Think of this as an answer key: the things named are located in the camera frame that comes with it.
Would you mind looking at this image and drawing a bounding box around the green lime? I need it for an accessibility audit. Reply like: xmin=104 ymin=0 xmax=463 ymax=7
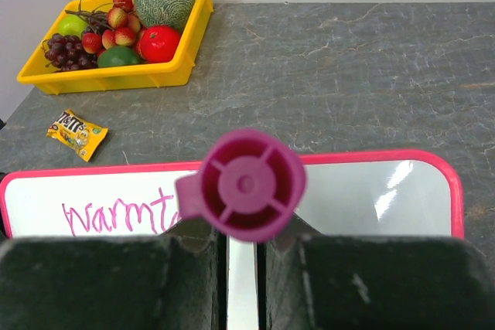
xmin=97 ymin=46 xmax=141 ymax=68

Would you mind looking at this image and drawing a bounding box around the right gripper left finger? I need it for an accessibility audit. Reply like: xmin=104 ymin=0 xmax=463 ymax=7
xmin=1 ymin=219 xmax=227 ymax=329

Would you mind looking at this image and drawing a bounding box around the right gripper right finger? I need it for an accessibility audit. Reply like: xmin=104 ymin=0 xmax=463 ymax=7
xmin=256 ymin=217 xmax=494 ymax=329

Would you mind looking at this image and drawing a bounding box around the white pink marker pen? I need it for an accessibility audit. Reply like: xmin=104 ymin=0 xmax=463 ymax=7
xmin=174 ymin=128 xmax=308 ymax=330

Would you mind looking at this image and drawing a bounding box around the dark purple grape bunch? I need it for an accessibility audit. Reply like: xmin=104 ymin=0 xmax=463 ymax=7
xmin=41 ymin=33 xmax=97 ymax=72

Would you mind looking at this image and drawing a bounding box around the green apple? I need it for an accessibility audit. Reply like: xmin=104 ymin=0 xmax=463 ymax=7
xmin=57 ymin=15 xmax=88 ymax=37

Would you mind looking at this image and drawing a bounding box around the yellow snack packet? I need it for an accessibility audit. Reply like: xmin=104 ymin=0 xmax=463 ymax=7
xmin=46 ymin=109 xmax=108 ymax=162

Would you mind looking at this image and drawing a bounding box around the yellow plastic bin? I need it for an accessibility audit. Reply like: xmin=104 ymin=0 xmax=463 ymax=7
xmin=17 ymin=0 xmax=213 ymax=95

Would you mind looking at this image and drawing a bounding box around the pink framed whiteboard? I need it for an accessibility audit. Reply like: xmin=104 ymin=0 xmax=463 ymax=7
xmin=0 ymin=148 xmax=465 ymax=240

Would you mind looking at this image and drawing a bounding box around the red apple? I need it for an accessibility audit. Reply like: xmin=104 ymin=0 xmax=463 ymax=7
xmin=140 ymin=26 xmax=181 ymax=63

